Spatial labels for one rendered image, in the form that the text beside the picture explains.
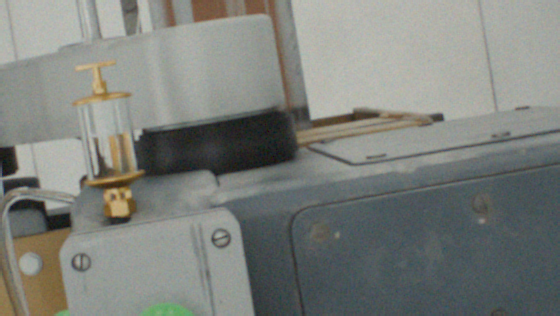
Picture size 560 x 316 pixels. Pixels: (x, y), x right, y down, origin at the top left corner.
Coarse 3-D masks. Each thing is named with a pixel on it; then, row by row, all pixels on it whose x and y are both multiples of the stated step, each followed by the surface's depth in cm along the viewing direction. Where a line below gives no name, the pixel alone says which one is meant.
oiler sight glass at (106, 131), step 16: (80, 112) 63; (96, 112) 62; (112, 112) 62; (128, 112) 63; (80, 128) 63; (96, 128) 62; (112, 128) 62; (128, 128) 63; (96, 144) 62; (112, 144) 62; (128, 144) 63; (96, 160) 62; (112, 160) 62; (128, 160) 62; (96, 176) 62; (112, 176) 62
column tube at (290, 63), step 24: (168, 0) 109; (192, 0) 109; (216, 0) 109; (240, 0) 109; (264, 0) 109; (288, 0) 110; (168, 24) 109; (288, 24) 110; (288, 48) 110; (288, 72) 110; (288, 96) 110
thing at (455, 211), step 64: (448, 128) 76; (512, 128) 68; (192, 192) 65; (256, 192) 61; (320, 192) 61; (384, 192) 61; (448, 192) 61; (512, 192) 61; (256, 256) 61; (320, 256) 61; (384, 256) 61; (448, 256) 61; (512, 256) 61
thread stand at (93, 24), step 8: (88, 0) 93; (80, 8) 93; (88, 8) 93; (96, 8) 94; (80, 16) 93; (88, 16) 93; (96, 16) 94; (80, 24) 94; (88, 24) 93; (96, 24) 93; (96, 32) 93; (88, 40) 93; (96, 40) 92; (104, 40) 92; (64, 48) 92
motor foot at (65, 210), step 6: (48, 210) 114; (54, 210) 112; (60, 210) 111; (66, 210) 110; (48, 216) 108; (54, 216) 108; (60, 216) 108; (66, 216) 108; (48, 222) 108; (54, 222) 108; (60, 222) 108; (66, 222) 114; (54, 228) 114; (60, 228) 114
